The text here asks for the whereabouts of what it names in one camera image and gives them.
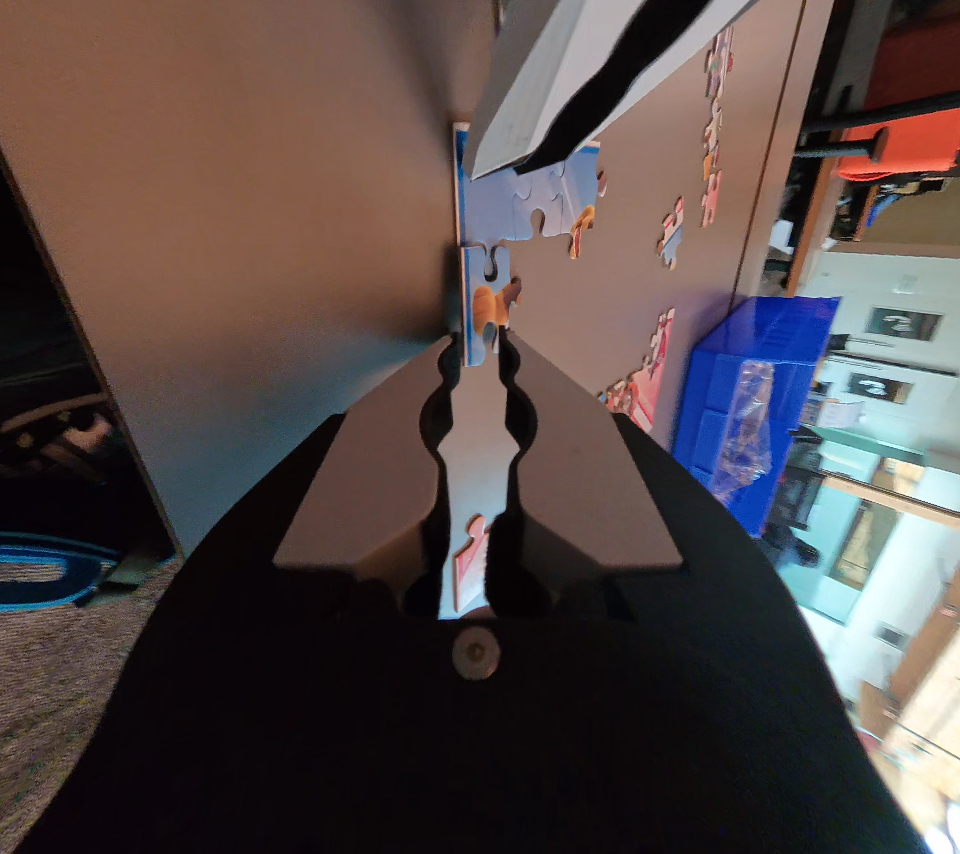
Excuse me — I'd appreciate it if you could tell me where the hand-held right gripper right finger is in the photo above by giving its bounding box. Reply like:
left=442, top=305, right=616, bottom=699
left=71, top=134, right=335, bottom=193
left=483, top=328, right=685, bottom=620

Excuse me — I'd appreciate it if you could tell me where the orange chair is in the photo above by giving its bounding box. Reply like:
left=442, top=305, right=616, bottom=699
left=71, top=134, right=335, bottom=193
left=836, top=112, right=960, bottom=182

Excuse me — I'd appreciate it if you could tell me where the clear plastic bag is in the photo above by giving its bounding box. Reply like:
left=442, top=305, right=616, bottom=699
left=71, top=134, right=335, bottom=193
left=708, top=359, right=775, bottom=503

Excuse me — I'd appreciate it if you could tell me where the orange tail blue border puzzle piece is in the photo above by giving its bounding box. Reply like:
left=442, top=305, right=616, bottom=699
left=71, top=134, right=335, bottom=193
left=459, top=245, right=524, bottom=368

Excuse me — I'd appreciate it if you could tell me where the yellow border puzzle section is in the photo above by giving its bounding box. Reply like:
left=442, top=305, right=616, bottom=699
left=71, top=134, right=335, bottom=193
left=701, top=25, right=736, bottom=229

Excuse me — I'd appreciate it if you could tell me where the blue white red striped puzzle piece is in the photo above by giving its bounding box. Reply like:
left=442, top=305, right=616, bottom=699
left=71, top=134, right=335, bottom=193
left=657, top=196, right=686, bottom=270

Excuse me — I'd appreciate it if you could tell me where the red border dog puzzle section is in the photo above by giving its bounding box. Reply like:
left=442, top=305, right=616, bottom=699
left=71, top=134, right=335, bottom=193
left=598, top=307, right=676, bottom=431

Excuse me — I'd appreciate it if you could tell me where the blue plastic bin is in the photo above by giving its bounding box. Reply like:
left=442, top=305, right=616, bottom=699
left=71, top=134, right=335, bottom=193
left=672, top=295, right=841, bottom=536

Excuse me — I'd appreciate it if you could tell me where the blue plastic loop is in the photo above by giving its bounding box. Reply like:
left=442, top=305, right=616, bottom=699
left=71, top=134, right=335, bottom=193
left=0, top=532, right=125, bottom=609

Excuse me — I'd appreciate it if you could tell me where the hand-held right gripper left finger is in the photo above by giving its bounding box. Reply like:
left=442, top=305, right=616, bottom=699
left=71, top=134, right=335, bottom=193
left=272, top=335, right=460, bottom=620

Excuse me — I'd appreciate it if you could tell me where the grey desk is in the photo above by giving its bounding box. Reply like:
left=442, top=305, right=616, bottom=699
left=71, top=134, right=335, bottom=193
left=0, top=0, right=856, bottom=555

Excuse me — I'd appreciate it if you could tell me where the white cabinet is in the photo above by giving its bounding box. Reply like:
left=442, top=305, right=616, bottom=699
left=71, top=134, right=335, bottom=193
left=795, top=250, right=960, bottom=454

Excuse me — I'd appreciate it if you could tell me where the plain blue puzzle piece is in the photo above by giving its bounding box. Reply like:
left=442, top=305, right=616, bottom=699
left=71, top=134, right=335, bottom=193
left=452, top=123, right=545, bottom=248

